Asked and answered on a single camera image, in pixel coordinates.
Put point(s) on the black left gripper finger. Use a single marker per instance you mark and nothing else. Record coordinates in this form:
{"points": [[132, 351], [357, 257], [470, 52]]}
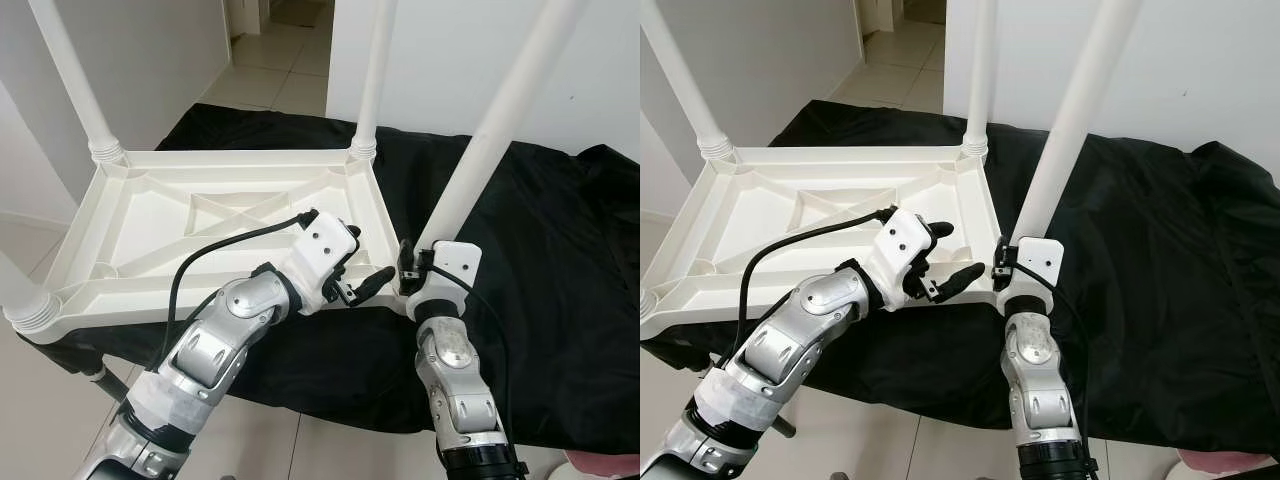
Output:
{"points": [[958, 278], [940, 232], [372, 282], [352, 234]]}

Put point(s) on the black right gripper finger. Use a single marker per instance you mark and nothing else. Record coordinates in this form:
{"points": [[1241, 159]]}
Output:
{"points": [[405, 252], [1001, 252]]}

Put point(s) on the white plastic table leg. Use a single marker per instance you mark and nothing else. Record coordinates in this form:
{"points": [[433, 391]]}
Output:
{"points": [[70, 70], [500, 110], [982, 70], [1085, 100], [375, 70], [646, 302], [25, 300], [690, 80]]}

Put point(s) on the white plastic table top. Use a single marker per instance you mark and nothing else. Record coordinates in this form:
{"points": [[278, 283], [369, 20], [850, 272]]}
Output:
{"points": [[760, 215], [150, 215]]}

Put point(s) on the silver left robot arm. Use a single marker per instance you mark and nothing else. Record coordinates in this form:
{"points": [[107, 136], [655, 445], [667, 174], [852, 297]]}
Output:
{"points": [[790, 345], [210, 350]]}

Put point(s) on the black cloth table cover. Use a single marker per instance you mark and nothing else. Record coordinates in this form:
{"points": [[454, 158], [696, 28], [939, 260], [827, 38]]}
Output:
{"points": [[560, 300], [1180, 300]]}

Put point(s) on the pink cushion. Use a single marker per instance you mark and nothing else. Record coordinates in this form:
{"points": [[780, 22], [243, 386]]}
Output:
{"points": [[1220, 460], [600, 462]]}

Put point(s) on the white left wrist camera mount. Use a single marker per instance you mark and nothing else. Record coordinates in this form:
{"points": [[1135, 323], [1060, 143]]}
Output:
{"points": [[325, 245], [900, 240]]}

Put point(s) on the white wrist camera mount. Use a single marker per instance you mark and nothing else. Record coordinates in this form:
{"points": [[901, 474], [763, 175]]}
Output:
{"points": [[1040, 258], [455, 262], [325, 245], [900, 240]]}

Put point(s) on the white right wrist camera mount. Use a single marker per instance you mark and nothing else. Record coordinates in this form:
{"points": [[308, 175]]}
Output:
{"points": [[1040, 258], [455, 262]]}

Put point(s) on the white door frame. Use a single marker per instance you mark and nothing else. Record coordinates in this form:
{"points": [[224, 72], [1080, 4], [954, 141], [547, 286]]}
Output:
{"points": [[245, 12], [885, 12]]}

